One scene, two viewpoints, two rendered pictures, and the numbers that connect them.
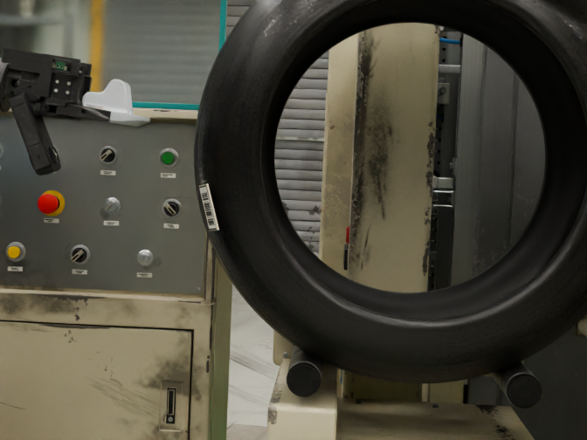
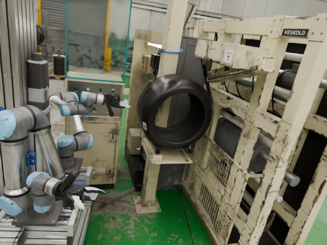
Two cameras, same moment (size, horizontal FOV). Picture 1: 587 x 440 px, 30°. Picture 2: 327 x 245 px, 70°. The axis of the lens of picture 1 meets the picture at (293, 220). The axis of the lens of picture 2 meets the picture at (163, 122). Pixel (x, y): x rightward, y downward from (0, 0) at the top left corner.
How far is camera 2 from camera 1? 0.84 m
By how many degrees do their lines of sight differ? 27
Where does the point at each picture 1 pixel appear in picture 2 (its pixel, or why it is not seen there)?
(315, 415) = (159, 156)
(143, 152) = (107, 89)
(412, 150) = (167, 102)
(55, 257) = not seen: hidden behind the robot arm
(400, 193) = (164, 109)
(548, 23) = (202, 98)
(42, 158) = (112, 114)
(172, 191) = not seen: hidden behind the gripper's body
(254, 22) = (154, 95)
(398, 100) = not seen: hidden behind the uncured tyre
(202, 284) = (118, 114)
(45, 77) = (113, 100)
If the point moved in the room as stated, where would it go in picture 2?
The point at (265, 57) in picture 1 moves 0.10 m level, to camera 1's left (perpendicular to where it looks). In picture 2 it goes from (157, 102) to (143, 102)
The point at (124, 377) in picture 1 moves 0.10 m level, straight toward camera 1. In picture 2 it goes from (104, 131) to (106, 135)
